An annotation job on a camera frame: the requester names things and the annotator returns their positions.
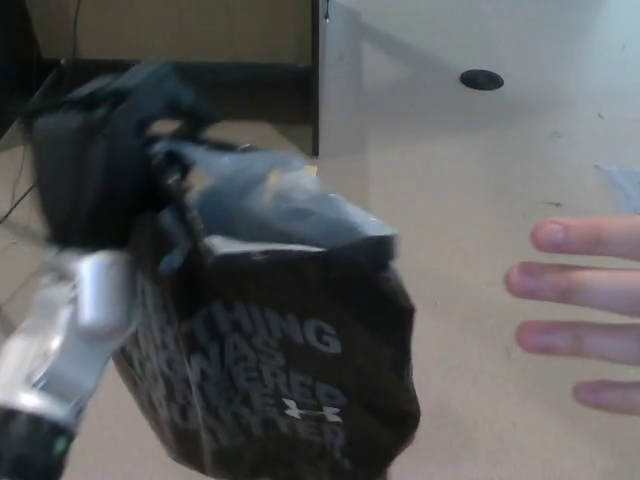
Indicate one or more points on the person's bare hand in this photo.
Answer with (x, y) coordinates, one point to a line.
(590, 290)

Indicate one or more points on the black plastic bag white print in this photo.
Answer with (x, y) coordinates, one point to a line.
(280, 310)

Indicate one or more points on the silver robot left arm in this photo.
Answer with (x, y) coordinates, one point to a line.
(65, 340)

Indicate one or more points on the pale blue sheet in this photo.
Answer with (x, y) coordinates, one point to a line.
(625, 187)

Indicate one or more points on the black round floor cap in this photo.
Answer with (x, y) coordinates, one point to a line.
(482, 80)

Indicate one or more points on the wooden desk with dark edges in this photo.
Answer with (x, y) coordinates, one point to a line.
(200, 30)

